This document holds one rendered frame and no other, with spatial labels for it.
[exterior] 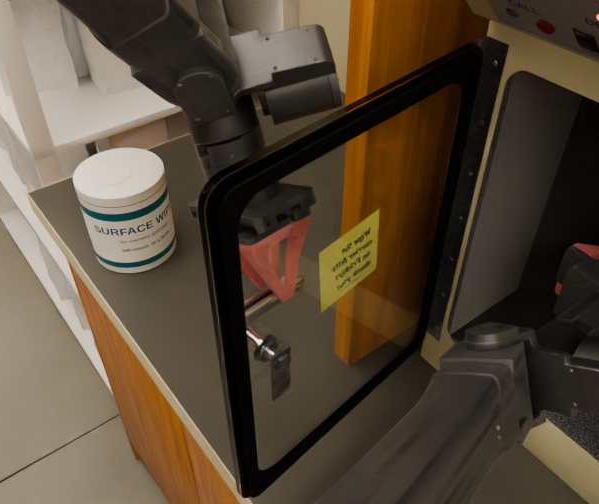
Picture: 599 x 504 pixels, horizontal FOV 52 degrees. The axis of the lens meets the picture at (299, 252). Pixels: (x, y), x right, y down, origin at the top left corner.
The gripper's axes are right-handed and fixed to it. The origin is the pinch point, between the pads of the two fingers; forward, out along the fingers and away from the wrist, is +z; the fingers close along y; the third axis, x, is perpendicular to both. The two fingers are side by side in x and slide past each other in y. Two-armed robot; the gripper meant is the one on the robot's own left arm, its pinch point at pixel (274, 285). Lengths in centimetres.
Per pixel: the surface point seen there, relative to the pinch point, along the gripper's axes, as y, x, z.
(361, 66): -3.3, -13.6, -16.1
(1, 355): 165, 5, 60
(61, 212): 64, -3, 1
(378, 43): -5.2, -14.3, -17.8
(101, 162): 46.2, -6.4, -7.6
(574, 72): -19.1, -20.7, -12.4
